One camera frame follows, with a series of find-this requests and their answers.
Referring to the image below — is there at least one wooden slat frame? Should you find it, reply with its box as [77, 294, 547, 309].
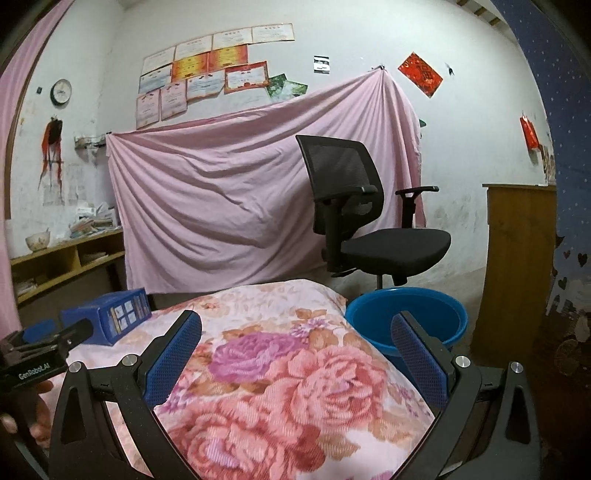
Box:
[457, 0, 509, 28]

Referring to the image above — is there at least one red square paper decoration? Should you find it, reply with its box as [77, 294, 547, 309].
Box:
[398, 52, 444, 99]

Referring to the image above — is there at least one pink curtain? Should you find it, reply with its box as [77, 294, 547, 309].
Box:
[0, 0, 75, 342]

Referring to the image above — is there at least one red hanging packet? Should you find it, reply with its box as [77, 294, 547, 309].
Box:
[519, 113, 541, 151]

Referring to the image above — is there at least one blue dotted curtain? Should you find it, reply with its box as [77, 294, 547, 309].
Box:
[489, 0, 591, 416]

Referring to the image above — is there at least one pink hanging bed sheet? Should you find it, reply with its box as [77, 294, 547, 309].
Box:
[105, 67, 426, 294]

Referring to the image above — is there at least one blue plastic basin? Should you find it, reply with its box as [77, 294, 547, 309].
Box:
[345, 288, 468, 365]

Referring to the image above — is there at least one blue cardboard box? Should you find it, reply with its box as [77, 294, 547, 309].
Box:
[60, 287, 152, 347]

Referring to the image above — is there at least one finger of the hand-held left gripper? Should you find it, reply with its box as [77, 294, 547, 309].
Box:
[9, 323, 58, 346]
[23, 318, 93, 359]

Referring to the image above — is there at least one wooden cabinet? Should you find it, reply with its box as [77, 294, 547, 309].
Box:
[475, 184, 559, 370]

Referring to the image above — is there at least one wooden shelf unit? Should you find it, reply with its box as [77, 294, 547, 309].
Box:
[10, 229, 127, 305]

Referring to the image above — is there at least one black mesh office chair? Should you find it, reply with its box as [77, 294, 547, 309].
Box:
[295, 135, 452, 289]

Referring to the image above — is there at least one group of wall certificates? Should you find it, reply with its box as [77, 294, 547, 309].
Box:
[135, 23, 296, 130]

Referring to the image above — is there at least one wire wall rack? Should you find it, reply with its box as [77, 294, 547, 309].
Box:
[74, 134, 109, 151]

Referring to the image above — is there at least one person's left hand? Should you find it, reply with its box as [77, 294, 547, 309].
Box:
[0, 378, 52, 440]

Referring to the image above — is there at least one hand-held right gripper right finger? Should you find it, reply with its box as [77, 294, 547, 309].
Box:
[390, 311, 541, 480]

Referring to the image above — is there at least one red tassel ornament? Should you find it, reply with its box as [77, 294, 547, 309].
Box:
[39, 119, 65, 185]

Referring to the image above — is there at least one faded paper wall chart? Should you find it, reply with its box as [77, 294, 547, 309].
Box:
[43, 161, 88, 206]

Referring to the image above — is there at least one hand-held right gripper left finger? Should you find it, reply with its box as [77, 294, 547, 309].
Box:
[48, 310, 203, 480]

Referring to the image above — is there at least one messy stack of books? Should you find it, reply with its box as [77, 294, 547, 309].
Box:
[69, 203, 122, 238]

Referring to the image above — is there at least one round wall clock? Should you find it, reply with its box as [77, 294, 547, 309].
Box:
[50, 79, 73, 105]

